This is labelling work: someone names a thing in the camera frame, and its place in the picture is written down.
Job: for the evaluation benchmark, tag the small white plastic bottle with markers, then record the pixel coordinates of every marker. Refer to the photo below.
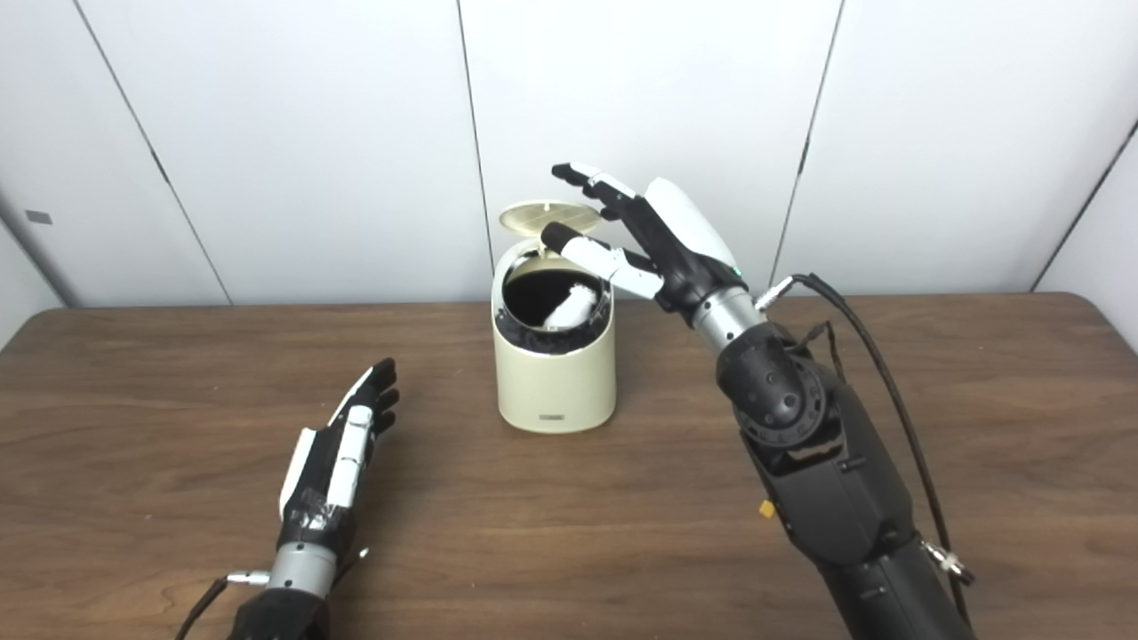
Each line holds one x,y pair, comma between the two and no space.
573,307

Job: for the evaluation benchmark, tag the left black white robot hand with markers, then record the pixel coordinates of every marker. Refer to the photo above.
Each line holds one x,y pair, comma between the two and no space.
324,480

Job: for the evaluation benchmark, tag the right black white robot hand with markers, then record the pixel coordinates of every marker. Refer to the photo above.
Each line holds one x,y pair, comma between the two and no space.
685,240

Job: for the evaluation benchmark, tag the cream-colored bin body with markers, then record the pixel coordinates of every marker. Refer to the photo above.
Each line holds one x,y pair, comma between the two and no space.
556,391

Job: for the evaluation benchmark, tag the black bin liner bag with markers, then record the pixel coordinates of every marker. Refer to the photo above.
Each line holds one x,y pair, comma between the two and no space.
533,342

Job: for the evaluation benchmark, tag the round cream bin lid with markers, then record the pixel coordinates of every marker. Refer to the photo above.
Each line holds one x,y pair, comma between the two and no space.
547,216

